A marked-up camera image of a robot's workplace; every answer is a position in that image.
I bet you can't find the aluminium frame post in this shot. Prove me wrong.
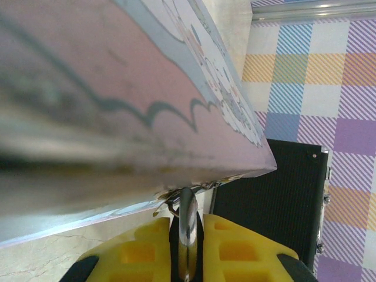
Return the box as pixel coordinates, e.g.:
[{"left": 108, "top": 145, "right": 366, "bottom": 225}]
[{"left": 251, "top": 0, "right": 376, "bottom": 22}]

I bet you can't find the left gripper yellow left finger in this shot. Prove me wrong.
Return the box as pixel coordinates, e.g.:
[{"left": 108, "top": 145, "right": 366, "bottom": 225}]
[{"left": 69, "top": 216, "right": 173, "bottom": 282}]

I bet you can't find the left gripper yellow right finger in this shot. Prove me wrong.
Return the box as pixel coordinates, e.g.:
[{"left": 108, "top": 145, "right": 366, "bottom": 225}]
[{"left": 202, "top": 213, "right": 320, "bottom": 282}]

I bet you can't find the black hard carrying case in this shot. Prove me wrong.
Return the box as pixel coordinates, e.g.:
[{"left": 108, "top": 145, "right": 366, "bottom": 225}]
[{"left": 210, "top": 139, "right": 333, "bottom": 282}]

